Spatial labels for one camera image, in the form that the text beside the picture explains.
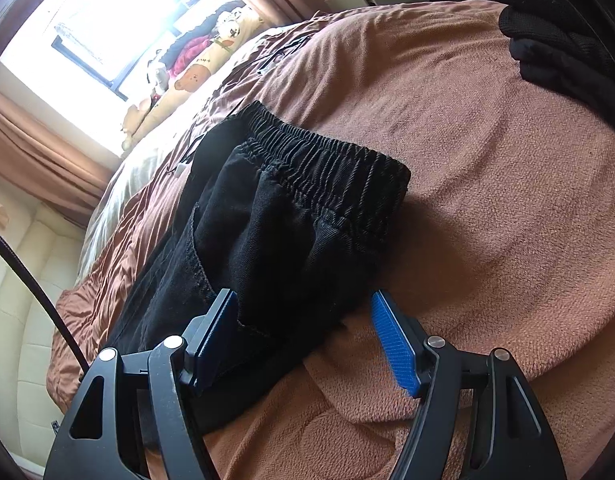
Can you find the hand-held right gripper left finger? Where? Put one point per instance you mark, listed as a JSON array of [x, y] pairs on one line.
[[217, 342]]

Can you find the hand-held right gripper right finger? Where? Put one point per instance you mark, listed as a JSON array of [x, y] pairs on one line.
[[395, 345]]

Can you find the black pants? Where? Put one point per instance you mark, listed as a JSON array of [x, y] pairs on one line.
[[267, 240]]

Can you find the brown fleece blanket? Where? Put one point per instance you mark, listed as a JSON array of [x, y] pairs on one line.
[[462, 210]]

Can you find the white bed sheet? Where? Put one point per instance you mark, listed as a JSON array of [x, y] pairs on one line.
[[137, 180]]

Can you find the cream padded headboard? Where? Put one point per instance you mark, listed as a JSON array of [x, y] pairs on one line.
[[17, 350]]

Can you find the bear print pillow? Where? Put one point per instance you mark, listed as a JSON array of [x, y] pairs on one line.
[[192, 80]]

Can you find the red and black clothes pile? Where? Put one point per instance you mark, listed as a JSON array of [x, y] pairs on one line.
[[192, 50]]

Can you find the stack of folded black clothes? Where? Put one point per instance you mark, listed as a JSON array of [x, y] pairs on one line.
[[552, 50]]

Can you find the window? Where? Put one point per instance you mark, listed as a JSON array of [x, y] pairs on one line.
[[112, 20]]

